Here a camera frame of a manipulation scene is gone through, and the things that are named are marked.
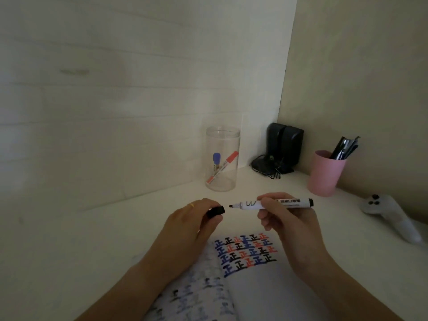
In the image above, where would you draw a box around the white handheld controller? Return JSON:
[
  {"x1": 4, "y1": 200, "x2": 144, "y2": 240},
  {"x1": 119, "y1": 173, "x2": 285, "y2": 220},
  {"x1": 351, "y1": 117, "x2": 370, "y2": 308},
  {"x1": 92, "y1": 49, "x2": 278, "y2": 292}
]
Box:
[{"x1": 359, "y1": 194, "x2": 423, "y2": 245}]

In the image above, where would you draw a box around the person's right forearm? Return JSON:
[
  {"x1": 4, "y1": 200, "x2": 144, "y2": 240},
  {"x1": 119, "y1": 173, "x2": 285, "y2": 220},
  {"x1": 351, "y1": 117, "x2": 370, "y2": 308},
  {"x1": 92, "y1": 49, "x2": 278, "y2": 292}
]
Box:
[{"x1": 294, "y1": 254, "x2": 406, "y2": 321}]

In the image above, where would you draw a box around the red whiteboard marker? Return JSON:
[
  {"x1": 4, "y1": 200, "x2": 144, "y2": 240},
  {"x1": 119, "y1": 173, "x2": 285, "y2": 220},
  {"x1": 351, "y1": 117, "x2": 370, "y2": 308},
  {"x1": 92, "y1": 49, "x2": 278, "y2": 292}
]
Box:
[{"x1": 207, "y1": 150, "x2": 239, "y2": 185}]

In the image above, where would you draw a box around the black speaker cable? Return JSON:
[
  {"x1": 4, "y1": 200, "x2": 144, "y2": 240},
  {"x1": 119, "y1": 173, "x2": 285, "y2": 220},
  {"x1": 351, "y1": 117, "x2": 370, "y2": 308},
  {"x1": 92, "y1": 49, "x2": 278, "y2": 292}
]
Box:
[{"x1": 251, "y1": 154, "x2": 295, "y2": 180}]

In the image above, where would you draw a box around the person's right hand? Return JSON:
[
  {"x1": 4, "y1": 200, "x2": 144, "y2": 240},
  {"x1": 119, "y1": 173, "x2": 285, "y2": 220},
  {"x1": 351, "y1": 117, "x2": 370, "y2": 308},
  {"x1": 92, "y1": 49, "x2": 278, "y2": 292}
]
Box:
[{"x1": 257, "y1": 192, "x2": 331, "y2": 276}]

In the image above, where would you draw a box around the clear plastic jar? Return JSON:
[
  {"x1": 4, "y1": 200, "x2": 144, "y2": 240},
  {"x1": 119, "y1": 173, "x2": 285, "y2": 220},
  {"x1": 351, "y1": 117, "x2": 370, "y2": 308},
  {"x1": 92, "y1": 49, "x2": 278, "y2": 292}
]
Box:
[{"x1": 205, "y1": 126, "x2": 241, "y2": 192}]

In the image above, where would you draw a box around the pink plastic cup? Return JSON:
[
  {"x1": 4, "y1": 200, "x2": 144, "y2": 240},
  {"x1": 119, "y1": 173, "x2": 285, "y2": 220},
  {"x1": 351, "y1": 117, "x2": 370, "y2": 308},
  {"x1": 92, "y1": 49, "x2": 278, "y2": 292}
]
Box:
[{"x1": 307, "y1": 150, "x2": 348, "y2": 198}]

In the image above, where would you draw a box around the black marker cap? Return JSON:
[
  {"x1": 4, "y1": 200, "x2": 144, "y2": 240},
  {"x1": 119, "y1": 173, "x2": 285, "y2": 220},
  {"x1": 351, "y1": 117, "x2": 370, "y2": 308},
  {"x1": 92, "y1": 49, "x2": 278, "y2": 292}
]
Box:
[{"x1": 206, "y1": 205, "x2": 225, "y2": 220}]

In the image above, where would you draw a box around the black whiteboard marker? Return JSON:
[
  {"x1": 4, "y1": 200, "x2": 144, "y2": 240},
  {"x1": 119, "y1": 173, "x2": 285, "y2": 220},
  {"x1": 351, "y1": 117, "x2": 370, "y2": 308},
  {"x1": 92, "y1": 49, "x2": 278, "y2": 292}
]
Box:
[{"x1": 228, "y1": 198, "x2": 314, "y2": 211}]

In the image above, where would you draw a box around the person's left forearm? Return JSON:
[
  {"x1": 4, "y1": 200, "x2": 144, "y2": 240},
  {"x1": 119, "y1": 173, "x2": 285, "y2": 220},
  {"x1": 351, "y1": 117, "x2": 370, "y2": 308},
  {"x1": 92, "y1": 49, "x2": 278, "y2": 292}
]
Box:
[{"x1": 74, "y1": 261, "x2": 168, "y2": 321}]

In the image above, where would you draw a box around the open notebook with tally marks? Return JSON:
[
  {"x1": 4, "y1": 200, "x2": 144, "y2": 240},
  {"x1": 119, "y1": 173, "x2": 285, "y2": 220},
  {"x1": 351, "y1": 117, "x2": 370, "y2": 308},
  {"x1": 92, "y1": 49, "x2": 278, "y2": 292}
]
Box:
[{"x1": 143, "y1": 232, "x2": 332, "y2": 321}]

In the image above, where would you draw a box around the person's left hand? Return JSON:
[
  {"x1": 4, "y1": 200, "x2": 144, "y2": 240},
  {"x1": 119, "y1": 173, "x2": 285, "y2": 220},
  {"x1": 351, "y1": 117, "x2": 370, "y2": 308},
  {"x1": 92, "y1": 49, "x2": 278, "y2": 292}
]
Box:
[{"x1": 144, "y1": 198, "x2": 224, "y2": 284}]

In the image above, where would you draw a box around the black pen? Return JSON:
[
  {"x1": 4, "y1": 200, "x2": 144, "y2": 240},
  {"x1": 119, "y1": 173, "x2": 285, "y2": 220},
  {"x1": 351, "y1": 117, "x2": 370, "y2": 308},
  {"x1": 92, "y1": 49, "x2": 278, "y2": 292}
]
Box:
[{"x1": 329, "y1": 136, "x2": 349, "y2": 160}]

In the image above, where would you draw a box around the blue whiteboard marker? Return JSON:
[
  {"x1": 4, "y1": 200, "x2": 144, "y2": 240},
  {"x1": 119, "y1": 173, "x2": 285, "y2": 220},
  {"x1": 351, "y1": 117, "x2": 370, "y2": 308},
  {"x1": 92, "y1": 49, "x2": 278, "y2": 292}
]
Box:
[{"x1": 211, "y1": 152, "x2": 222, "y2": 177}]

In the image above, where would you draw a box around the black desktop speaker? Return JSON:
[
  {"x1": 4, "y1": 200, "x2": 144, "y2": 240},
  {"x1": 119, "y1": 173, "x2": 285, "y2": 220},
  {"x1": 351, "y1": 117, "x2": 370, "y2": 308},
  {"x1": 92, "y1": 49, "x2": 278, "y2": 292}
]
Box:
[
  {"x1": 266, "y1": 122, "x2": 286, "y2": 164},
  {"x1": 279, "y1": 126, "x2": 304, "y2": 174}
]

